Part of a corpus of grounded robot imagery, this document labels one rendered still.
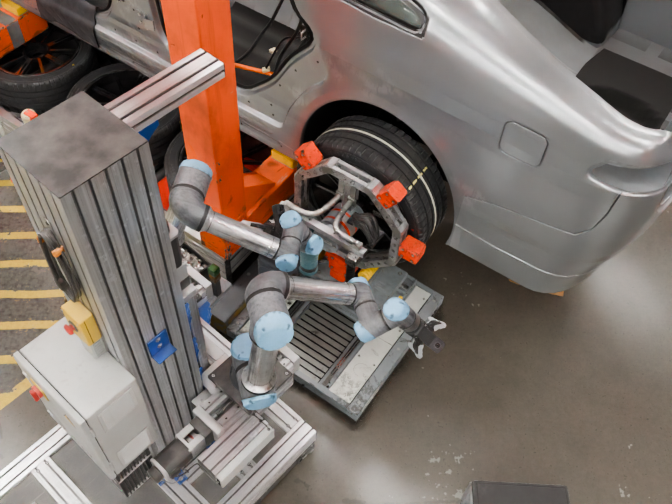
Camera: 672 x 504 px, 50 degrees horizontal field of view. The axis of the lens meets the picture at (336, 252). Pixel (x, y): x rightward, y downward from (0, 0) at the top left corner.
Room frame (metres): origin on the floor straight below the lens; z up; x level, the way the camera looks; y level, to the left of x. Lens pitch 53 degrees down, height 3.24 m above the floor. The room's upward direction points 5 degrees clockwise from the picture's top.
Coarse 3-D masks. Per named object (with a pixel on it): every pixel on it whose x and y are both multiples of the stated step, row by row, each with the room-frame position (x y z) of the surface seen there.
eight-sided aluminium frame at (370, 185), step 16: (336, 160) 2.04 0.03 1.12; (304, 176) 2.07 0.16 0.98; (336, 176) 1.98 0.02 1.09; (352, 176) 1.96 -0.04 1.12; (368, 176) 1.97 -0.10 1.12; (304, 192) 2.12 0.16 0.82; (368, 192) 1.90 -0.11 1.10; (304, 208) 2.09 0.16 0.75; (384, 208) 1.86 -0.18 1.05; (400, 224) 1.85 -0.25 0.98; (400, 240) 1.82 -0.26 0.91; (368, 256) 1.93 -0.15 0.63; (384, 256) 1.89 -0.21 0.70
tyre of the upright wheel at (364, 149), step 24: (360, 120) 2.25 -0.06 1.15; (336, 144) 2.10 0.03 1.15; (360, 144) 2.09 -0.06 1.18; (384, 144) 2.10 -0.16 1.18; (408, 144) 2.13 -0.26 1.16; (384, 168) 1.98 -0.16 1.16; (408, 168) 2.02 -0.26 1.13; (432, 168) 2.07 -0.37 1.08; (408, 192) 1.93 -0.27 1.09; (432, 192) 2.00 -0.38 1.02; (408, 216) 1.90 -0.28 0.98; (432, 216) 1.95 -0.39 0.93
